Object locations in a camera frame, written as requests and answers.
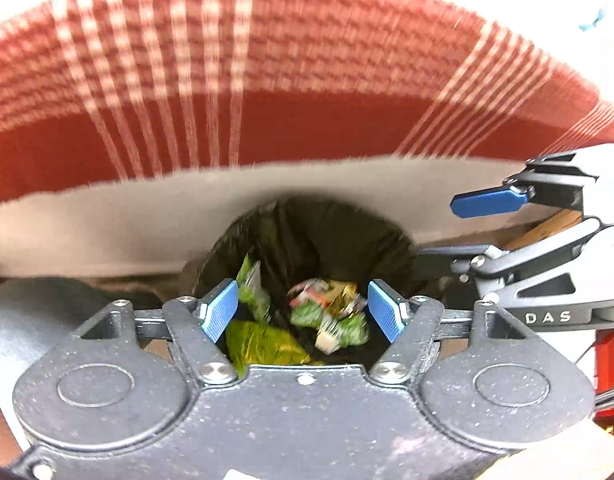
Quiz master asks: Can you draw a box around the green plastic wrapper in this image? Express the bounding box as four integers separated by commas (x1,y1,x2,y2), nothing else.
236,254,271,323
288,305,370,353

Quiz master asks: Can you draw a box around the large gold foil wrapper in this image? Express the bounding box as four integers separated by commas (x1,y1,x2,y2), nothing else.
225,320,314,377

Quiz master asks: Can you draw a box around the waste bin with black liner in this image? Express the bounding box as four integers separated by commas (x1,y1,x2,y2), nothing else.
191,196,440,367

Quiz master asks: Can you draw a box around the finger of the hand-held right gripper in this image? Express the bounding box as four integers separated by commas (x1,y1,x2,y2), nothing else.
418,243,498,275
450,156,600,220

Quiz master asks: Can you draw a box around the grey mattress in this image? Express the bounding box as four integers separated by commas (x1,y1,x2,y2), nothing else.
0,156,540,282

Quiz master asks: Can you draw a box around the orange and white snack packet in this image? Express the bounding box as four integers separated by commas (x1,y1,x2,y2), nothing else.
288,279,359,313

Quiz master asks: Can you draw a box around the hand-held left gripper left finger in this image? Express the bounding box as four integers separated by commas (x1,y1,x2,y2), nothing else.
76,280,239,384

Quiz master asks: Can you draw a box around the wooden board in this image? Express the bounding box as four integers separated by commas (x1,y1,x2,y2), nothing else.
501,208,584,252

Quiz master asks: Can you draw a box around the red plaid blanket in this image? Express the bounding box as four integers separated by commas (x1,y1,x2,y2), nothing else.
0,0,614,207

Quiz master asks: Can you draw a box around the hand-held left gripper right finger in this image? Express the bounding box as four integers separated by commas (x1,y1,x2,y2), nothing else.
367,280,526,384

